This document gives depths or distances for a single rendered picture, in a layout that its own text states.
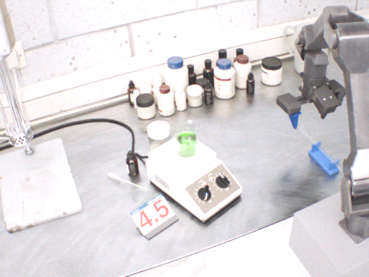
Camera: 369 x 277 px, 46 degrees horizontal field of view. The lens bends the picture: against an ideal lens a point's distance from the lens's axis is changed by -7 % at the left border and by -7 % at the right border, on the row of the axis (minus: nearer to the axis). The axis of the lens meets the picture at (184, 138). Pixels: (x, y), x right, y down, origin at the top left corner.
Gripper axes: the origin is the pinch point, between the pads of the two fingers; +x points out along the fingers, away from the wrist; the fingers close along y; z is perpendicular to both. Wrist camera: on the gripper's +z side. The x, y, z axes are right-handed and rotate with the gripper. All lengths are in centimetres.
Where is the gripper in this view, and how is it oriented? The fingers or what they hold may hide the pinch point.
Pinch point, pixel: (309, 112)
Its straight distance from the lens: 120.0
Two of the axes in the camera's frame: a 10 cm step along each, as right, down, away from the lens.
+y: 9.2, -2.9, 2.7
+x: 0.6, 7.7, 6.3
